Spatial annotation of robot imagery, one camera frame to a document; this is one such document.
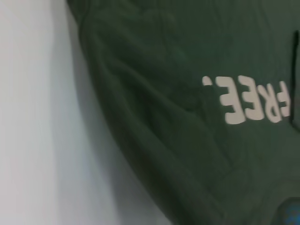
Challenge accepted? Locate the dark green FREE t-shirt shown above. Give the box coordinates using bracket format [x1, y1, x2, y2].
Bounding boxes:
[67, 0, 300, 225]

